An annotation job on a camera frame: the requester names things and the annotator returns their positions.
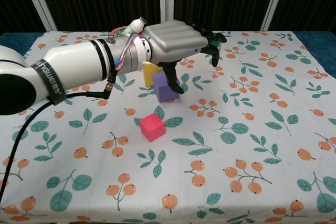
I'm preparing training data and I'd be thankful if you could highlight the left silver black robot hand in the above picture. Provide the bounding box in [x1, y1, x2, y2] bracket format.
[143, 20, 228, 94]

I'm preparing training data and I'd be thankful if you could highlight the large yellow cube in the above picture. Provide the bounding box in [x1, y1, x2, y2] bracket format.
[143, 61, 164, 87]

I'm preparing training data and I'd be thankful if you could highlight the purple foam cube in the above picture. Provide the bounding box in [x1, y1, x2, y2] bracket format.
[153, 71, 182, 103]

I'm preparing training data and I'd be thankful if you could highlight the small pink cube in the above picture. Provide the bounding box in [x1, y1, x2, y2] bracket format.
[139, 112, 165, 143]

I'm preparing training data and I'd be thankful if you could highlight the white bottle green label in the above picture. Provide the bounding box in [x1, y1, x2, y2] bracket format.
[123, 16, 146, 36]

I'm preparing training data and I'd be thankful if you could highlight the floral fruit print tablecloth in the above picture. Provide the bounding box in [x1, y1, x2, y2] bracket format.
[0, 30, 336, 224]

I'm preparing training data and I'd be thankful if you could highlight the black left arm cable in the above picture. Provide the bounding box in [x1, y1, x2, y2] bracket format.
[0, 73, 118, 201]

